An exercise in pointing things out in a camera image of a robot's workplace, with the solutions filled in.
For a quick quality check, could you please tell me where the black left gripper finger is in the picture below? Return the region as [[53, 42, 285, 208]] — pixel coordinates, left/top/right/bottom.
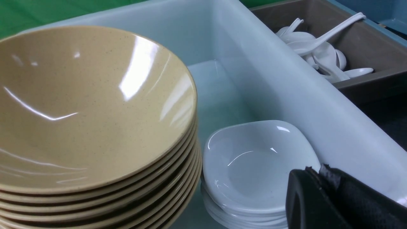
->
[[286, 164, 407, 229]]

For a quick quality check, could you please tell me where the tan noodle bowl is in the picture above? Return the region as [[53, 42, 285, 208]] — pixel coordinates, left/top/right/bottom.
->
[[1, 26, 197, 195]]

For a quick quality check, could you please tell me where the top white stacked dish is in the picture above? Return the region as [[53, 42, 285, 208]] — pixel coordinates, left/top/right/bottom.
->
[[201, 184, 288, 228]]

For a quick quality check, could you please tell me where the blue plastic chopstick bin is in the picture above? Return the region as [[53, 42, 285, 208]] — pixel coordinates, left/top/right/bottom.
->
[[330, 0, 407, 46]]

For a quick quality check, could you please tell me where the large white plastic tub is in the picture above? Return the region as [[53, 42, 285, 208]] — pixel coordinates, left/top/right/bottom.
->
[[19, 0, 407, 229]]

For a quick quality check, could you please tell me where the pile of white spoons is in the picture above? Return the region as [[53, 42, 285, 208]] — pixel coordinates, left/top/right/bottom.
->
[[275, 12, 366, 84]]

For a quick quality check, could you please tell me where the brown plastic spoon bin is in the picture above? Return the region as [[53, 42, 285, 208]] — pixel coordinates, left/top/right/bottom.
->
[[250, 0, 407, 104]]

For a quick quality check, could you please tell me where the white square side dish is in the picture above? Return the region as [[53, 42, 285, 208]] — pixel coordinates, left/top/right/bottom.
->
[[203, 120, 321, 214]]

